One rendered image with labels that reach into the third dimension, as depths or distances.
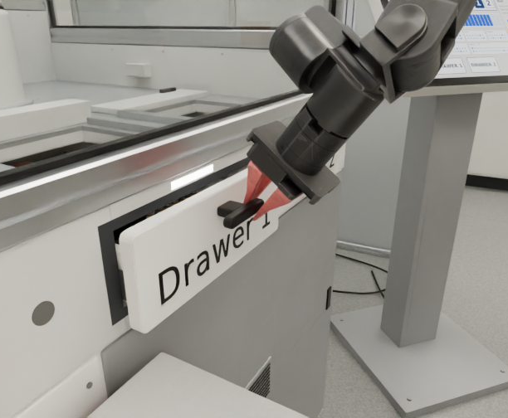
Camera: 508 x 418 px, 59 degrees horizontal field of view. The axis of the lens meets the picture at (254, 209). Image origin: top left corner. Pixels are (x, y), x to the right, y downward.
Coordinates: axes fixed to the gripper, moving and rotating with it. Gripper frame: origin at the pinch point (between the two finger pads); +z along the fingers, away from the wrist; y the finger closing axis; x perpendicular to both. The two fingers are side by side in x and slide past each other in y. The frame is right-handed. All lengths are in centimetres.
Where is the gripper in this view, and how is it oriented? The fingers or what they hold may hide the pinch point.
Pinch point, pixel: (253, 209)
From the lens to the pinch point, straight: 53.9
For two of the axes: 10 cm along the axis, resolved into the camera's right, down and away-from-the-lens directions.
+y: -6.9, -7.1, 1.5
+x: -5.0, 3.2, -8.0
